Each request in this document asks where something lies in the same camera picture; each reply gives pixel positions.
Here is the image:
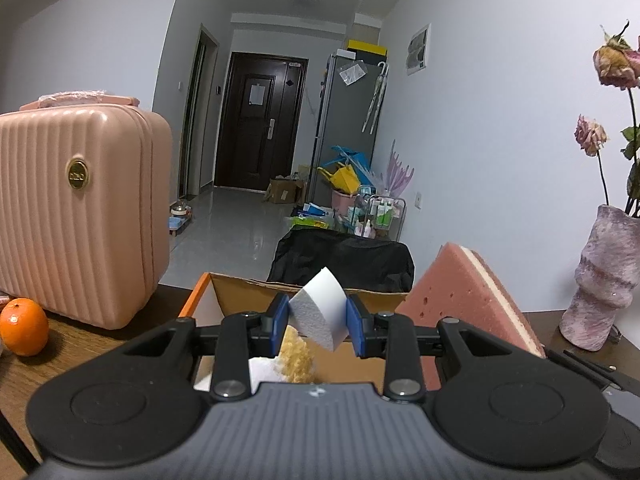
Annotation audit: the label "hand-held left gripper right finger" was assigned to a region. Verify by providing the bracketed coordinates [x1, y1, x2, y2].
[345, 294, 526, 403]

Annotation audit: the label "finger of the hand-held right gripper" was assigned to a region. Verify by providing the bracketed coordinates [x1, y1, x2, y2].
[547, 349, 640, 396]

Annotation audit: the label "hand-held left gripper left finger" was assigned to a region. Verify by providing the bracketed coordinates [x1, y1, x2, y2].
[107, 294, 291, 403]

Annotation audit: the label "white sponge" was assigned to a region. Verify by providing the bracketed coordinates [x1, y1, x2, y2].
[288, 267, 349, 354]

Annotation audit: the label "white and yellow alpaca plush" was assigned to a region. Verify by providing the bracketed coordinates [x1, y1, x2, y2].
[247, 326, 317, 396]

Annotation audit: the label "red cardboard box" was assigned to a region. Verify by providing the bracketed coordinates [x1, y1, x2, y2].
[177, 272, 427, 394]

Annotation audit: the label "pink sponge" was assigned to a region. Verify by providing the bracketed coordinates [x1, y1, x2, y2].
[395, 242, 547, 394]

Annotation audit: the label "pink textured vase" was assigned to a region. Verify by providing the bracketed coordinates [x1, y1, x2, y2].
[558, 203, 640, 352]

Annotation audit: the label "green and blue packets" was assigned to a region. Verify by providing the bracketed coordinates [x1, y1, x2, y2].
[287, 202, 336, 231]

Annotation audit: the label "pink bucket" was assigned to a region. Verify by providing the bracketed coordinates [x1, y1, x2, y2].
[332, 188, 361, 211]

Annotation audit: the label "brown cardboard box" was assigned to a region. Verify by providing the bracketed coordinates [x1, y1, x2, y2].
[263, 177, 307, 206]

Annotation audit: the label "pet feeder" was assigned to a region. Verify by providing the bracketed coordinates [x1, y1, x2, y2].
[167, 200, 194, 237]

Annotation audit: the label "blue and yellow plastic items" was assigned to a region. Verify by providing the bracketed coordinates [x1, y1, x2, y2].
[318, 144, 374, 191]

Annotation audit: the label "purple wing decoration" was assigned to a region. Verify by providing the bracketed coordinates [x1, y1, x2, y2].
[382, 138, 416, 199]

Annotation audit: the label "dark brown door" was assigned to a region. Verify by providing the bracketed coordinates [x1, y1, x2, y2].
[214, 52, 309, 194]

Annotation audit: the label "grey refrigerator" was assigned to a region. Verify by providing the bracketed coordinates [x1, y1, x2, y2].
[305, 52, 389, 207]

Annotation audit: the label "hanging white umbrella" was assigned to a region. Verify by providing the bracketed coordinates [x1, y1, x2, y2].
[362, 61, 390, 135]

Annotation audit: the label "pink ribbed suitcase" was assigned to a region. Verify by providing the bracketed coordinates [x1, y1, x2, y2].
[0, 90, 174, 331]

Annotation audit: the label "clear plastic pouch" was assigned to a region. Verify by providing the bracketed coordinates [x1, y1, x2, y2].
[339, 62, 367, 85]

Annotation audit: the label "orange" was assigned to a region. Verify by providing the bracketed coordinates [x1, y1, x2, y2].
[0, 297, 50, 358]

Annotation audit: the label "yellow box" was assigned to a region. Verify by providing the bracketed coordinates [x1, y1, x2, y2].
[346, 38, 389, 59]

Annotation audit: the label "bunch of dried roses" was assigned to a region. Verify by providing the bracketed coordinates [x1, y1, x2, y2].
[573, 19, 640, 219]

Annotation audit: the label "wire cart with bottles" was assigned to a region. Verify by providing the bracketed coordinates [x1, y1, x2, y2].
[349, 192, 407, 244]

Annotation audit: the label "framed wall picture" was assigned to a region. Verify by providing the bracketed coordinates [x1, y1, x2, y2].
[405, 22, 432, 77]

